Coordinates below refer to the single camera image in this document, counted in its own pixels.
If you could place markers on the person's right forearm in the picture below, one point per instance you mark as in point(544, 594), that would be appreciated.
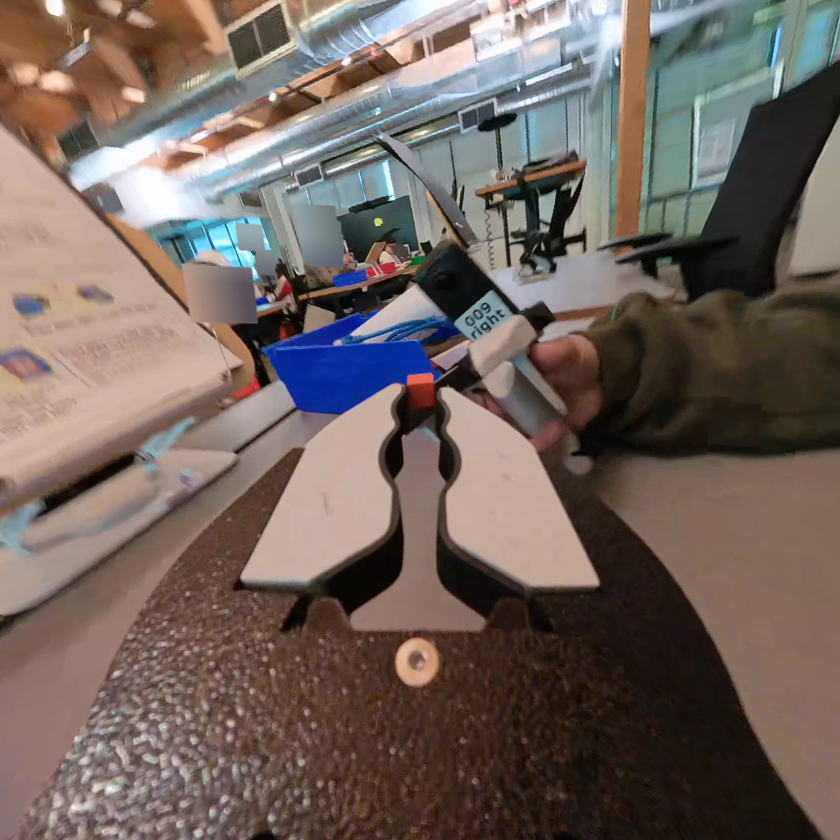
point(709, 374)

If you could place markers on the black monitor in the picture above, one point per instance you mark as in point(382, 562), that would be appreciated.
point(380, 226)

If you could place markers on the white framed board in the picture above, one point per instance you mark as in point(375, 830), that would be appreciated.
point(715, 141)

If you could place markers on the blue plastic bin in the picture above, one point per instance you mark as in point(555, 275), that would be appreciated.
point(341, 380)

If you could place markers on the wooden post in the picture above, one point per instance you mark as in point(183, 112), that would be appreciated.
point(633, 118)

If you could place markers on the small blue bin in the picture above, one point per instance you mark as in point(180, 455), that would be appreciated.
point(354, 280)

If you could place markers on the silver ventilation duct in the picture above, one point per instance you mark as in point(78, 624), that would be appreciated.
point(367, 105)

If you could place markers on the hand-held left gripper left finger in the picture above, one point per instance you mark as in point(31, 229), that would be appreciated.
point(321, 512)

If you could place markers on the printed instruction sheet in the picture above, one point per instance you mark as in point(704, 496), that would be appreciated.
point(85, 315)

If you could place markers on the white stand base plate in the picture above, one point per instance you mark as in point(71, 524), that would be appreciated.
point(98, 518)

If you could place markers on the person's right hand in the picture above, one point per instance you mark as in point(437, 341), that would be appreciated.
point(577, 380)

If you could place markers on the white paper roll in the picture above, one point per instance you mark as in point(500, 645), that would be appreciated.
point(407, 312)

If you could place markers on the light blue clamp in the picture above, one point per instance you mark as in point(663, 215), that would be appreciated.
point(161, 443)

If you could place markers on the thin grey panel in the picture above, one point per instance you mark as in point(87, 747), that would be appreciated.
point(426, 184)

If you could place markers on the wooden top standing desk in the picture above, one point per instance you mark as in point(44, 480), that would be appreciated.
point(531, 177)

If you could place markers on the black office chair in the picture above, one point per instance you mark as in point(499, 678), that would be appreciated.
point(768, 197)

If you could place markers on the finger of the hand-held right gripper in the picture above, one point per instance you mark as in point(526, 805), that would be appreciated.
point(502, 341)

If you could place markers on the air vent grille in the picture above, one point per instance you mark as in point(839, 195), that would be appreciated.
point(259, 36)

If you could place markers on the brown cardboard board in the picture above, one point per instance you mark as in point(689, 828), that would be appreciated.
point(164, 269)

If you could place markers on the small red bin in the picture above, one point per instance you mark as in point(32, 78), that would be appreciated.
point(384, 270)

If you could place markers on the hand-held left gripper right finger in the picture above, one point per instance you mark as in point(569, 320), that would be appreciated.
point(518, 518)

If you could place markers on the small red block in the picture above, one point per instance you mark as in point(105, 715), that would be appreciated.
point(420, 392)

